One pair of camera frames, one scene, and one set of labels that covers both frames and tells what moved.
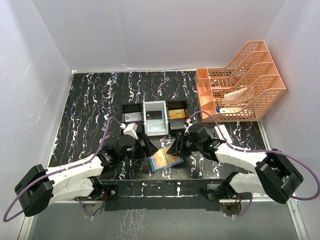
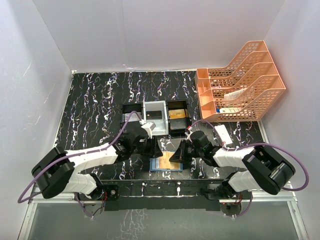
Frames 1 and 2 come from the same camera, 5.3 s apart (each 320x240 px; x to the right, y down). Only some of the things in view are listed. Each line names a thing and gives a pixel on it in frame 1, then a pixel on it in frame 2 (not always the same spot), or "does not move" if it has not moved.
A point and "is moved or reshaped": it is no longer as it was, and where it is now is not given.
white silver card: [133, 117] does not move
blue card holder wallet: [160, 160] is moved or reshaped
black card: [153, 115] does not move
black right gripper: [176, 149] → [180, 155]
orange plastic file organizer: [242, 91] does not move
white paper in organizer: [234, 95] does not move
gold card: [162, 159] is moved or reshaped
